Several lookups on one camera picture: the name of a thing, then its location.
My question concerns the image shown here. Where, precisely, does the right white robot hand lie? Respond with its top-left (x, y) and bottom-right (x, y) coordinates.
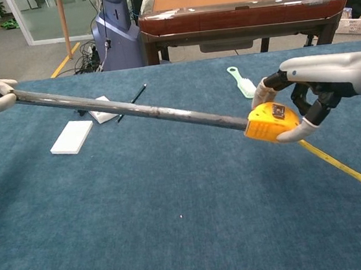
top-left (246, 49), bottom-right (361, 147)

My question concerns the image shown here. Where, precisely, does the small white card box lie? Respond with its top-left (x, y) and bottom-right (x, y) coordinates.
top-left (86, 94), bottom-right (121, 126)

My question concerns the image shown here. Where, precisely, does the thin metal rod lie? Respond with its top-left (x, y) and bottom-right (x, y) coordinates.
top-left (113, 83), bottom-right (152, 123)

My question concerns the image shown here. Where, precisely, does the brown mahjong table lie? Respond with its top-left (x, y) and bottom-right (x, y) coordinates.
top-left (134, 0), bottom-right (353, 67)

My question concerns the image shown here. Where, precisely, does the blue carpet table cover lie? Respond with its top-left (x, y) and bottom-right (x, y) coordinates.
top-left (0, 39), bottom-right (361, 270)

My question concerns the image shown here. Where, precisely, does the white hanging pendant cable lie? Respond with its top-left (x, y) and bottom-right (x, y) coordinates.
top-left (91, 0), bottom-right (115, 72)

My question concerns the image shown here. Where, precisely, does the wooden pole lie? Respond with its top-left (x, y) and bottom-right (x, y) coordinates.
top-left (56, 0), bottom-right (74, 60)

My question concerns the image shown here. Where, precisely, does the flat white rectangular plate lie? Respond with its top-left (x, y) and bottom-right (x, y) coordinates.
top-left (47, 118), bottom-right (98, 157)

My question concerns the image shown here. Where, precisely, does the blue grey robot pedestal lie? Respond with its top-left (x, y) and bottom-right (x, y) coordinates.
top-left (88, 0), bottom-right (146, 73)

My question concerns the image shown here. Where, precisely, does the black cable bundle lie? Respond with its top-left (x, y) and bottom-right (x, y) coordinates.
top-left (71, 39), bottom-right (106, 75)

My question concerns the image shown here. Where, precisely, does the yellow tape measure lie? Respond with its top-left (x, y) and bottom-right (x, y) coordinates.
top-left (14, 50), bottom-right (361, 224)

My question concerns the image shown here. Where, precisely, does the mint green brush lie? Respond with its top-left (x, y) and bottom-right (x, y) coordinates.
top-left (226, 63), bottom-right (259, 102)

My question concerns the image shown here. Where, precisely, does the white plastic basket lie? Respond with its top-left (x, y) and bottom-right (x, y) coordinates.
top-left (333, 15), bottom-right (361, 39)

